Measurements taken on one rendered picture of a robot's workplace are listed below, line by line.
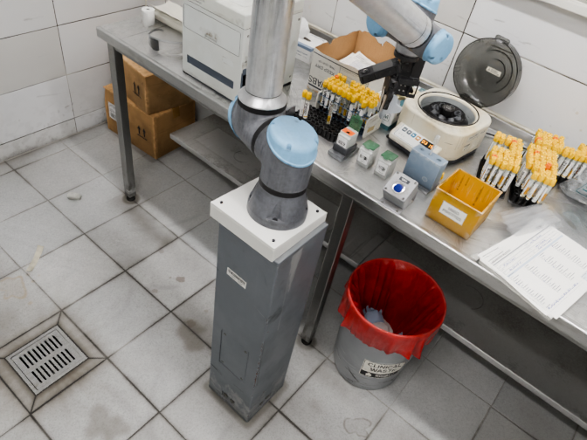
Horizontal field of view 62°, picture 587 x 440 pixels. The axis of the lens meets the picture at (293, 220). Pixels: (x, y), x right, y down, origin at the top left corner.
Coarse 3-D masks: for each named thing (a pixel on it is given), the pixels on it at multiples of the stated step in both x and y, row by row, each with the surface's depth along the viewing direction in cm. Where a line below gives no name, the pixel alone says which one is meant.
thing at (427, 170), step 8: (416, 152) 138; (424, 152) 138; (432, 152) 139; (408, 160) 142; (416, 160) 140; (424, 160) 138; (432, 160) 136; (440, 160) 137; (408, 168) 143; (416, 168) 141; (424, 168) 139; (432, 168) 137; (440, 168) 136; (416, 176) 142; (424, 176) 140; (432, 176) 138; (440, 176) 140; (424, 184) 141; (432, 184) 139; (424, 192) 141
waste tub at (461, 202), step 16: (448, 176) 132; (464, 176) 135; (448, 192) 141; (464, 192) 138; (480, 192) 134; (496, 192) 131; (432, 208) 131; (448, 208) 128; (464, 208) 125; (480, 208) 136; (448, 224) 131; (464, 224) 127
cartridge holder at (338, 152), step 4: (336, 144) 146; (356, 144) 148; (332, 148) 148; (336, 148) 147; (340, 148) 146; (344, 148) 145; (348, 148) 145; (352, 148) 147; (356, 148) 150; (328, 152) 147; (332, 152) 147; (336, 152) 147; (340, 152) 147; (344, 152) 145; (348, 152) 146; (352, 152) 148; (356, 152) 150; (336, 156) 146; (340, 156) 146; (344, 156) 146; (348, 156) 147; (340, 160) 146
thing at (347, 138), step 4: (344, 128) 145; (348, 128) 146; (344, 132) 144; (348, 132) 145; (352, 132) 144; (356, 132) 145; (340, 136) 144; (344, 136) 143; (348, 136) 143; (352, 136) 143; (356, 136) 146; (340, 140) 145; (344, 140) 144; (348, 140) 143; (352, 140) 145; (340, 144) 146; (344, 144) 145; (348, 144) 144; (352, 144) 146
